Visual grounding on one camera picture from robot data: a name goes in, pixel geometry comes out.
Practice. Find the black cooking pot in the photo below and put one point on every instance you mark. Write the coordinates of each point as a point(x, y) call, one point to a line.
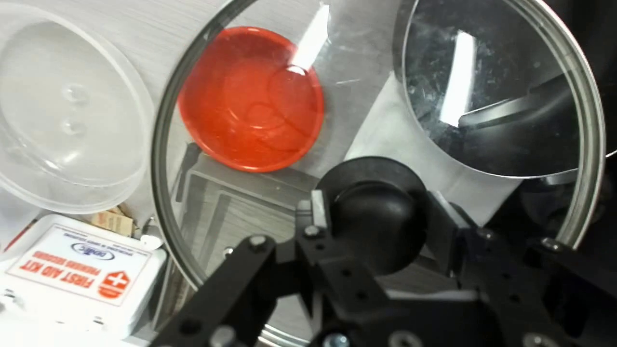
point(513, 127)

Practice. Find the small wooden block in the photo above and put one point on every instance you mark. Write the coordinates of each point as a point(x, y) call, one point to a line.
point(116, 223)

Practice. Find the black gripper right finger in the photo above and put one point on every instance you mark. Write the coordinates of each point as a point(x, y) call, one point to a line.
point(546, 281)

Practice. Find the dark grey metal tray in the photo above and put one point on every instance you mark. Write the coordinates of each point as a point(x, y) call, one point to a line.
point(243, 212)

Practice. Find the red bowl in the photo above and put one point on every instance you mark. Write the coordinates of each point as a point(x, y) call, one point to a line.
point(251, 102)

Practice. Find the white first aid kit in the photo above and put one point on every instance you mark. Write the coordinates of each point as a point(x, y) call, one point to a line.
point(70, 269)

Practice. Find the glass lid with black knob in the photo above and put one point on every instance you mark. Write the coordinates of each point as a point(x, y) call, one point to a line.
point(378, 192)

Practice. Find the clear round plastic container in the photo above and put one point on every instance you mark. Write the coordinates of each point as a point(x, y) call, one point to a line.
point(64, 115)

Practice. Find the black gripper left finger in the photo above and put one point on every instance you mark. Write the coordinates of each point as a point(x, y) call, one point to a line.
point(251, 269)

